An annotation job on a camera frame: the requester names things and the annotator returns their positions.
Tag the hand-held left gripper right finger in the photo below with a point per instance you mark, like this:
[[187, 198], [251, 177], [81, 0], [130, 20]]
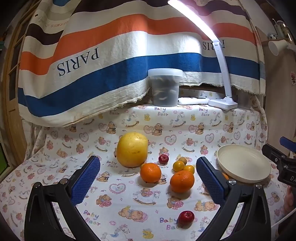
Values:
[[210, 183]]

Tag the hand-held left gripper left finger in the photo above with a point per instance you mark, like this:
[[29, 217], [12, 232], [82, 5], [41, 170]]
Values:
[[85, 180]]

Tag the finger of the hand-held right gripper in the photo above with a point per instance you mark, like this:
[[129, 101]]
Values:
[[272, 153], [286, 141]]

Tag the large orange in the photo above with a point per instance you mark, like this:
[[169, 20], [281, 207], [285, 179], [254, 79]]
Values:
[[182, 182], [150, 172]]

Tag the cream plate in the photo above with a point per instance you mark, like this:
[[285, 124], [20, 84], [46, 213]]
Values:
[[245, 162]]

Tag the small tangerine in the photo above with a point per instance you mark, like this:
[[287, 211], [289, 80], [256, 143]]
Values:
[[190, 168], [225, 176], [178, 166]]

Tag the person's right hand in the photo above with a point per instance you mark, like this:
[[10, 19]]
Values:
[[291, 201]]

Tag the kiwi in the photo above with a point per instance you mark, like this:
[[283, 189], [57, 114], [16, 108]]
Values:
[[182, 159]]

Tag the wooden panel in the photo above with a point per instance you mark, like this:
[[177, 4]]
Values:
[[277, 97]]

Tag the small dark red apple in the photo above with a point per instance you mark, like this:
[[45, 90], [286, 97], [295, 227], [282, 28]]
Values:
[[163, 159]]

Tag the translucent plastic box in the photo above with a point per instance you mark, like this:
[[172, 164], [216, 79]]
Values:
[[244, 99]]

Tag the bear print cloth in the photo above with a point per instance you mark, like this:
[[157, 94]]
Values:
[[138, 129]]

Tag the white remote control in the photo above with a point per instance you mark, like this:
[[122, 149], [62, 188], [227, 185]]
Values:
[[192, 101]]

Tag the white cup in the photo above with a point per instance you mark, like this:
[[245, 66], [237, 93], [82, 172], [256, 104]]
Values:
[[276, 46]]

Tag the white desk lamp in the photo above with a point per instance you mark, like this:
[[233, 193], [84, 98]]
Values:
[[222, 69]]

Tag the lidded clear plastic container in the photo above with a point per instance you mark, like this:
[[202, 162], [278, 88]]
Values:
[[165, 88]]

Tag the small soccer ball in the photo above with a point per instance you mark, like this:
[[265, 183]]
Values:
[[272, 36]]

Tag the wooden door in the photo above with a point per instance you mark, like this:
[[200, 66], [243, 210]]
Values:
[[10, 97]]

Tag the striped cloth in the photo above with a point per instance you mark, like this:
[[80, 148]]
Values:
[[115, 46]]

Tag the wall sticker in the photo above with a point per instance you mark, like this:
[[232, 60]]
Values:
[[293, 78]]

